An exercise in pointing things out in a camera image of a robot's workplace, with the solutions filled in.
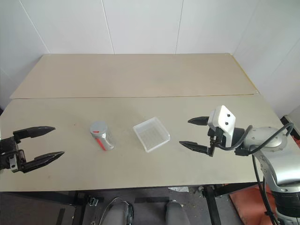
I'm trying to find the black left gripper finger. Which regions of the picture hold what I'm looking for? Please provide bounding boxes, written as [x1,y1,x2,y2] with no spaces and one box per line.
[22,151,65,174]
[13,126,56,144]

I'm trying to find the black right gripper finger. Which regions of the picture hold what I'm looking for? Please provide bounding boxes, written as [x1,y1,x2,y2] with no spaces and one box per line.
[187,116,210,128]
[179,141,216,158]

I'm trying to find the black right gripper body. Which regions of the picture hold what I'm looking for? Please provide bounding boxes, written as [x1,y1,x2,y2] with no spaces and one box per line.
[207,126,226,146]

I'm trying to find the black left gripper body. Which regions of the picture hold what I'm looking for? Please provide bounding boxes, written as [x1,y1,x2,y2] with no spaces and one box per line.
[0,136,26,174]

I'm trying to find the clear plastic tray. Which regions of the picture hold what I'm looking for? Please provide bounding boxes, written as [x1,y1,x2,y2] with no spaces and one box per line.
[132,117,171,153]

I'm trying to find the silver can with red stripe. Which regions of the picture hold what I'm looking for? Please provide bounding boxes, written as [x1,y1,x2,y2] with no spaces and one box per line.
[89,120,116,152]

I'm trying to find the grey rounded shape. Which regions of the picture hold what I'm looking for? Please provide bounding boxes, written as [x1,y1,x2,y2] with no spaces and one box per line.
[165,200,184,225]

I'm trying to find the red floor mat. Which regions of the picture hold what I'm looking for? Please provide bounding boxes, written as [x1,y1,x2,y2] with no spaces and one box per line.
[229,184,278,225]

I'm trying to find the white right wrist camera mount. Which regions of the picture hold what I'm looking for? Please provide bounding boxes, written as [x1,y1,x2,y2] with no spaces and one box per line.
[207,105,236,144]

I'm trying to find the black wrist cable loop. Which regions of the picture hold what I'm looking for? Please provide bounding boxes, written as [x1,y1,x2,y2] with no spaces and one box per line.
[217,122,295,157]

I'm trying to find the black metal table frame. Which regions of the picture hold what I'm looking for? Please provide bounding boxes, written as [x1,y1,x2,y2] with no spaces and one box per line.
[0,183,258,225]

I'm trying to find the long black arm cable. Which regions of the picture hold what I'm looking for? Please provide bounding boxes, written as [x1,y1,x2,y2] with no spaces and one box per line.
[251,154,275,218]

